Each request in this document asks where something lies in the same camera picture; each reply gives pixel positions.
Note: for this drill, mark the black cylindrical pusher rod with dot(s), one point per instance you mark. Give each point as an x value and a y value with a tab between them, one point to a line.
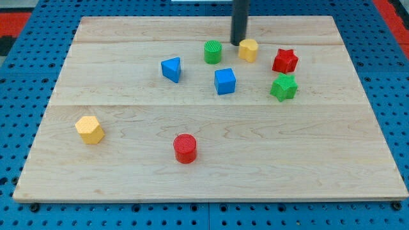
240	12

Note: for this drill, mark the yellow hexagon block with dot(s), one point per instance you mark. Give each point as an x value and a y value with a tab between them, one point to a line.
89	129

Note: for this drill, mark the yellow heart block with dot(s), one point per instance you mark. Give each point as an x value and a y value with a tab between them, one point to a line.
248	50

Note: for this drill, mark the green cylinder block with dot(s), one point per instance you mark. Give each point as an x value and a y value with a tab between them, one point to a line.
212	52

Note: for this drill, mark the red star block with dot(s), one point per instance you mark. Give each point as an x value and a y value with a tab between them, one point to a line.
285	61

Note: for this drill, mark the blue cube block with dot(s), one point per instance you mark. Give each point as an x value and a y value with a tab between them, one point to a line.
225	81

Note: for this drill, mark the green star block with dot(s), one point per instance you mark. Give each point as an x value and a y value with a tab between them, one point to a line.
284	87

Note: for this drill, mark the blue triangle block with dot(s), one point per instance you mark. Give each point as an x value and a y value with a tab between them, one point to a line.
171	69

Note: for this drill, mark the light wooden board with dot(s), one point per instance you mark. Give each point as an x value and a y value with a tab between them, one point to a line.
323	145

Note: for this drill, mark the red cylinder block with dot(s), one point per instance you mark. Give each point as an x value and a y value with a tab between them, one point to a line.
185	148

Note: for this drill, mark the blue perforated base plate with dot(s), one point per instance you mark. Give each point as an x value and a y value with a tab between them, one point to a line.
31	69

